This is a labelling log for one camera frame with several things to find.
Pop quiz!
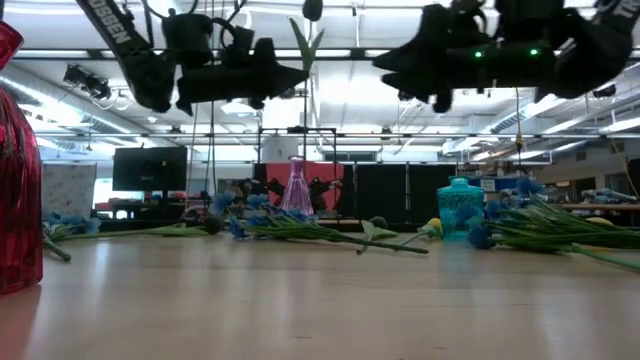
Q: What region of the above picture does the hanging rope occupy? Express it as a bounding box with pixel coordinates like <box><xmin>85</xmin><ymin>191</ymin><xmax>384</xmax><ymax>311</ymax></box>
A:
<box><xmin>185</xmin><ymin>102</ymin><xmax>200</xmax><ymax>209</ymax></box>

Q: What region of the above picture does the pink glass vase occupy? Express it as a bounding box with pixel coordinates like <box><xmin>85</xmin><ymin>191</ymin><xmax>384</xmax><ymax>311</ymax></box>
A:
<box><xmin>279</xmin><ymin>155</ymin><xmax>315</xmax><ymax>217</ymax></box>

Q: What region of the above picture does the distant wooden table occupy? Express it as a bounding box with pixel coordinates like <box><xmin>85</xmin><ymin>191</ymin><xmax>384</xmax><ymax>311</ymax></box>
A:
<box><xmin>559</xmin><ymin>201</ymin><xmax>640</xmax><ymax>213</ymax></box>

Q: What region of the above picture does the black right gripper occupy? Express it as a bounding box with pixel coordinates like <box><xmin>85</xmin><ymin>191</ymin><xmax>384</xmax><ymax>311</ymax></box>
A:
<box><xmin>372</xmin><ymin>0</ymin><xmax>558</xmax><ymax>114</ymax></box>

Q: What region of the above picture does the red partition panel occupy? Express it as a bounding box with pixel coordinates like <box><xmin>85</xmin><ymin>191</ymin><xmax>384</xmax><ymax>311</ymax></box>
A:
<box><xmin>264</xmin><ymin>160</ymin><xmax>346</xmax><ymax>211</ymax></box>

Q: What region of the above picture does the thin black overhead beam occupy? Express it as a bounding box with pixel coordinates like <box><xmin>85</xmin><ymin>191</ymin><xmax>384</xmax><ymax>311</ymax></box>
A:
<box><xmin>34</xmin><ymin>131</ymin><xmax>640</xmax><ymax>141</ymax></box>

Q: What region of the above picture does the white patterned partition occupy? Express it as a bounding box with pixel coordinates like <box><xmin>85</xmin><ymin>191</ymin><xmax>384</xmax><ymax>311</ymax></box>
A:
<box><xmin>42</xmin><ymin>163</ymin><xmax>98</xmax><ymax>220</ymax></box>

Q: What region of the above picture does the teal glass vase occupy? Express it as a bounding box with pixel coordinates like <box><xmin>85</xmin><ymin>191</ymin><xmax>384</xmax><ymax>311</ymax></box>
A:
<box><xmin>436</xmin><ymin>175</ymin><xmax>485</xmax><ymax>241</ymax></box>

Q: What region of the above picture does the black monitor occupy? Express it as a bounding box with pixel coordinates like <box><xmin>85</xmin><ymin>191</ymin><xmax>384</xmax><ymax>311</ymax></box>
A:
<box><xmin>112</xmin><ymin>146</ymin><xmax>189</xmax><ymax>192</ymax></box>

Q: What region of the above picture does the hanging black cable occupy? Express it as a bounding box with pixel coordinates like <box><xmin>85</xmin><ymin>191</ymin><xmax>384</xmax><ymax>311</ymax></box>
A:
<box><xmin>207</xmin><ymin>99</ymin><xmax>219</xmax><ymax>196</ymax></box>

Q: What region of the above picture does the hanging cable with connector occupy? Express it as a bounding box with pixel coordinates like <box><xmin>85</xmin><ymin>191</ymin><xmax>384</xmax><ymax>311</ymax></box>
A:
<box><xmin>514</xmin><ymin>87</ymin><xmax>524</xmax><ymax>175</ymax></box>

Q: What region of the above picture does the black partition panel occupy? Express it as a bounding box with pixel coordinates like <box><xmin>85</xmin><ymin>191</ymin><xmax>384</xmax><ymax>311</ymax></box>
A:
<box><xmin>408</xmin><ymin>163</ymin><xmax>459</xmax><ymax>224</ymax></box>
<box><xmin>349</xmin><ymin>163</ymin><xmax>409</xmax><ymax>224</ymax></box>

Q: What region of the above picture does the red glass vase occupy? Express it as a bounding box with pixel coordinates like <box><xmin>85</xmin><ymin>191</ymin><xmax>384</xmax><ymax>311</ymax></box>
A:
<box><xmin>0</xmin><ymin>19</ymin><xmax>45</xmax><ymax>296</ymax></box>

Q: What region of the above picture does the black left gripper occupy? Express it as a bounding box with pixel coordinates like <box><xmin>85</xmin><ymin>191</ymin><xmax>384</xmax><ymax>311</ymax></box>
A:
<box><xmin>174</xmin><ymin>19</ymin><xmax>309</xmax><ymax>117</ymax></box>

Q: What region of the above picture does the black overhead frame beam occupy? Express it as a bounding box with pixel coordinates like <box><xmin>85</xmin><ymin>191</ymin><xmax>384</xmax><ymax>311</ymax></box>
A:
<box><xmin>9</xmin><ymin>48</ymin><xmax>640</xmax><ymax>62</ymax></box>

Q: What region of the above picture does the blue storage bin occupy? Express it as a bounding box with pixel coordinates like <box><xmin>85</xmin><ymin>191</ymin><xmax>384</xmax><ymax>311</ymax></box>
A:
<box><xmin>469</xmin><ymin>174</ymin><xmax>526</xmax><ymax>195</ymax></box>

